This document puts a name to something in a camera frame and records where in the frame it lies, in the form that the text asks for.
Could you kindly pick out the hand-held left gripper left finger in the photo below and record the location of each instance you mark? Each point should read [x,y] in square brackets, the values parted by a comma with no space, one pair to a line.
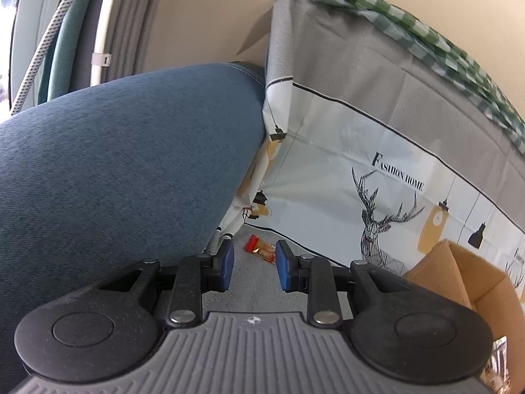
[226,266]

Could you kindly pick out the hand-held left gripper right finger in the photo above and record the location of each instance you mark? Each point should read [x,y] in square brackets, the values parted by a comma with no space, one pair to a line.
[284,266]

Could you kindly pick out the small red orange candy packet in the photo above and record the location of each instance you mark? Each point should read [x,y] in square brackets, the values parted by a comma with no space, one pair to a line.
[258,248]

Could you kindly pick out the brown cardboard box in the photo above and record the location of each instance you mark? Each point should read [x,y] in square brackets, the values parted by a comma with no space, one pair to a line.
[484,287]

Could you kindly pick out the grey printed sofa cover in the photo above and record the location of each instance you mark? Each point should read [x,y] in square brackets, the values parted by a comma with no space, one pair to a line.
[369,131]

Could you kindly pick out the clear crinkled snack packet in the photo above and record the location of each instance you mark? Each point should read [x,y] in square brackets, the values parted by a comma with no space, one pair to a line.
[498,361]

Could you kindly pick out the white pipe clip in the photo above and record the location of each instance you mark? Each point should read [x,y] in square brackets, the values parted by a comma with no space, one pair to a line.
[101,59]

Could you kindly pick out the grey curtain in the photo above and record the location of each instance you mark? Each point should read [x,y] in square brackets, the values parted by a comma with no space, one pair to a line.
[135,16]

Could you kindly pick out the green checkered cloth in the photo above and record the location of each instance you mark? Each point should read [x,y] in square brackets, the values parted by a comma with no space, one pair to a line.
[430,41]

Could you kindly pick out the white pipe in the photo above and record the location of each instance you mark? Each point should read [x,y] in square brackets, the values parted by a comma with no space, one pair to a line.
[107,16]

